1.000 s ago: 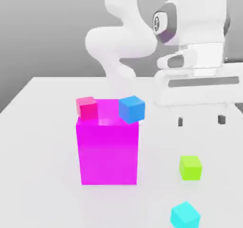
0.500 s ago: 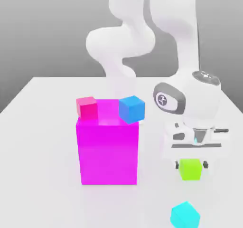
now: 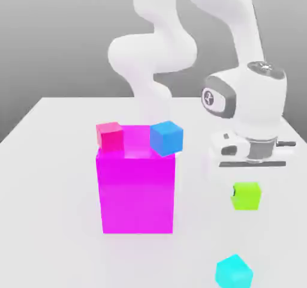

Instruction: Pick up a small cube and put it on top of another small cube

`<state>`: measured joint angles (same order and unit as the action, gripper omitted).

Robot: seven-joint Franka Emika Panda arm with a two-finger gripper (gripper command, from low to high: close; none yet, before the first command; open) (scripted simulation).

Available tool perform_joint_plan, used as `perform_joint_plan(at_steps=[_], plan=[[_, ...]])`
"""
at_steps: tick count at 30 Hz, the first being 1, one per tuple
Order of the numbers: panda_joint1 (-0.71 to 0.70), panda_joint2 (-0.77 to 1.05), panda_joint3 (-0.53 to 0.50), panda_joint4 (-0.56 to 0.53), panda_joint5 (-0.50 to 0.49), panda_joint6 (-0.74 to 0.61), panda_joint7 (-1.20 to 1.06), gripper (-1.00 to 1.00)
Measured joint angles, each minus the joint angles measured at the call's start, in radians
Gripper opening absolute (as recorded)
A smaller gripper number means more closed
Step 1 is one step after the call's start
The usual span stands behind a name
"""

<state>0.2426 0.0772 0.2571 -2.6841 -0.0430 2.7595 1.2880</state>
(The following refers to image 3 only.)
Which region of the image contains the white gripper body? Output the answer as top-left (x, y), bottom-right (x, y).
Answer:
top-left (207, 152), bottom-right (296, 182)

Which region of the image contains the small green cube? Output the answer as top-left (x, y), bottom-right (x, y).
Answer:
top-left (230, 181), bottom-right (263, 211)

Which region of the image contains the small blue cube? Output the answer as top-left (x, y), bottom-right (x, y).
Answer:
top-left (149, 120), bottom-right (184, 157)

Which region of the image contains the small cyan cube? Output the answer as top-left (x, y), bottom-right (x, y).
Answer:
top-left (214, 253), bottom-right (254, 288)

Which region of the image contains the small red cube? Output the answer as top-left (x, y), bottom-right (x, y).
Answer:
top-left (95, 121), bottom-right (125, 154)

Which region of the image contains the large magenta box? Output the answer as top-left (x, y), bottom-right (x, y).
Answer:
top-left (95, 124), bottom-right (176, 235)

